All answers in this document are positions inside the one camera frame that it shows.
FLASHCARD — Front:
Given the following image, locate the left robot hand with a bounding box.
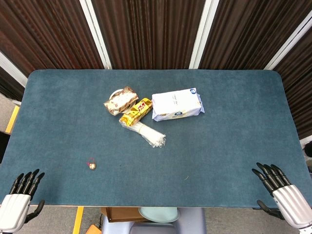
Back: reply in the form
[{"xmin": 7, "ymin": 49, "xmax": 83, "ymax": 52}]
[{"xmin": 0, "ymin": 169, "xmax": 46, "ymax": 234}]

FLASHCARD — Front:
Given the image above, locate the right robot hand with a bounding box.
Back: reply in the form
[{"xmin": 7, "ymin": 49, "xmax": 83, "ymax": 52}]
[{"xmin": 251, "ymin": 162, "xmax": 312, "ymax": 229}]

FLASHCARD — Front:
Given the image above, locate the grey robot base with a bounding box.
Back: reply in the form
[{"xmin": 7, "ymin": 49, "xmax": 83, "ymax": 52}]
[{"xmin": 100, "ymin": 207, "xmax": 207, "ymax": 234}]

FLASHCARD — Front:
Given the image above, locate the orange object on floor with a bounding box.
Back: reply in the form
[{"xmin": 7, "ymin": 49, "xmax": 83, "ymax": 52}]
[{"xmin": 85, "ymin": 224, "xmax": 102, "ymax": 234}]

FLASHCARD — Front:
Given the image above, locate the dark ribbed partition panel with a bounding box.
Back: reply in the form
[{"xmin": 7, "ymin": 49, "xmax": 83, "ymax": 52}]
[
  {"xmin": 273, "ymin": 28, "xmax": 312, "ymax": 140},
  {"xmin": 198, "ymin": 0, "xmax": 312, "ymax": 70},
  {"xmin": 91, "ymin": 0, "xmax": 206, "ymax": 70},
  {"xmin": 0, "ymin": 0, "xmax": 105, "ymax": 78},
  {"xmin": 0, "ymin": 66, "xmax": 25, "ymax": 102}
]

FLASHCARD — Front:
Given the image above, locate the brown cardboard box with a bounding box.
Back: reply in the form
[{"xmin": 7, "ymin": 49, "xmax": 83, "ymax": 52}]
[{"xmin": 100, "ymin": 207, "xmax": 149, "ymax": 223}]

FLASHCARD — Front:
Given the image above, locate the pale green plate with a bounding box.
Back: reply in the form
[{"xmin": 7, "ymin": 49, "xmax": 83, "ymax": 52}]
[{"xmin": 138, "ymin": 207, "xmax": 180, "ymax": 223}]

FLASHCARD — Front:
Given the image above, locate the brown white snack packet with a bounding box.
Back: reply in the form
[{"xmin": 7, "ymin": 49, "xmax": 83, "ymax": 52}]
[{"xmin": 103, "ymin": 86, "xmax": 139, "ymax": 116}]

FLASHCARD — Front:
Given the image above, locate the white tissue pack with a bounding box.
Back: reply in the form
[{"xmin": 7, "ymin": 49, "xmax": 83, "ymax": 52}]
[{"xmin": 151, "ymin": 87, "xmax": 205, "ymax": 122}]

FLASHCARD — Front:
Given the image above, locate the clear bag of white sticks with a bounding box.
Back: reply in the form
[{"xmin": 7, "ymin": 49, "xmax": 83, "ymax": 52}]
[{"xmin": 119, "ymin": 121, "xmax": 167, "ymax": 149}]

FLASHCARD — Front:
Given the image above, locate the blue felt table mat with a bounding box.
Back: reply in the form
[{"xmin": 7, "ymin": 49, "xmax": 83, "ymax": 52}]
[{"xmin": 0, "ymin": 69, "xmax": 311, "ymax": 209}]

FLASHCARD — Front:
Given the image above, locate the yellow snack packet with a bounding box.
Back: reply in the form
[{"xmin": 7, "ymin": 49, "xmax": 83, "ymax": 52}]
[{"xmin": 118, "ymin": 97, "xmax": 153, "ymax": 127}]

